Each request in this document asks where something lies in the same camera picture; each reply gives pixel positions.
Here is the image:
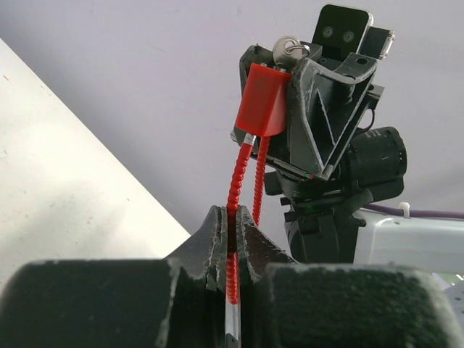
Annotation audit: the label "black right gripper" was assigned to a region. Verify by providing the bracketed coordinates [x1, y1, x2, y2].
[233, 44, 407, 203]

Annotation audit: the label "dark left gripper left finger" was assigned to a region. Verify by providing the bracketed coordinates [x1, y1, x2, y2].
[1, 206, 227, 347]

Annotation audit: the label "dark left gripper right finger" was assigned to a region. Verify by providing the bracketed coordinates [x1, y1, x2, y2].
[236, 207, 463, 347]

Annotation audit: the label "red thin-cable padlock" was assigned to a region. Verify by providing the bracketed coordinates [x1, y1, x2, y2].
[225, 63, 291, 347]

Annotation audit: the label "silver keys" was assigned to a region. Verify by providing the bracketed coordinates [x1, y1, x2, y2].
[272, 36, 310, 70]

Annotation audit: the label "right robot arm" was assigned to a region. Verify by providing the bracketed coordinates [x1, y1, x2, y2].
[232, 43, 463, 273]

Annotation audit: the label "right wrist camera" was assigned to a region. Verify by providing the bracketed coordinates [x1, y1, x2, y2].
[312, 4, 395, 61]

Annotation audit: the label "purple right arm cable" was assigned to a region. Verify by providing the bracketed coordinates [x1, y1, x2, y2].
[365, 202, 464, 220]

